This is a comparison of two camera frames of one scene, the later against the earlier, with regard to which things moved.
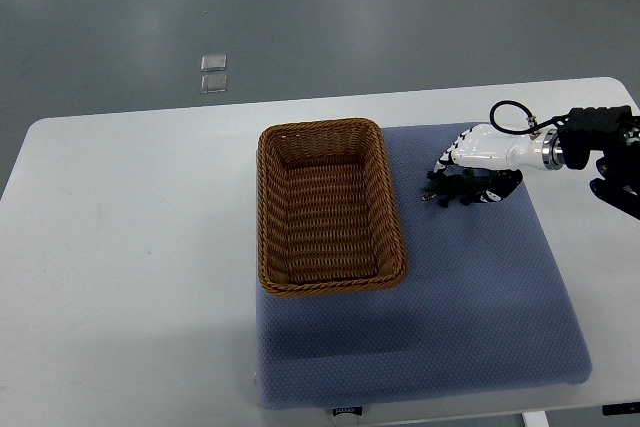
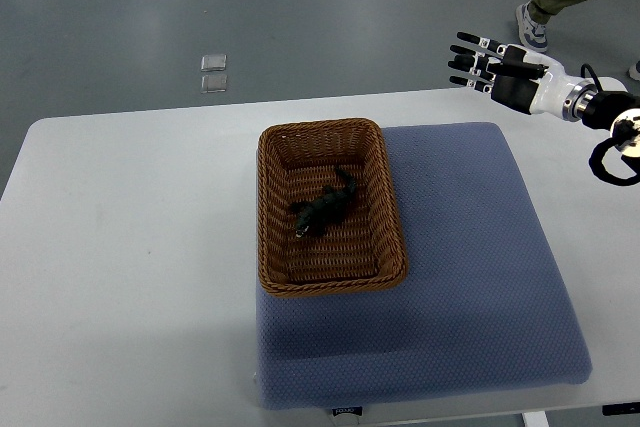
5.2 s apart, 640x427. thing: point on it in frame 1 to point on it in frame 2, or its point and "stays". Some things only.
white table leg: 535,419 stays
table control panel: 621,408 stays
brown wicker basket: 327,218 stays
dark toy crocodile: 461,187 to 330,202
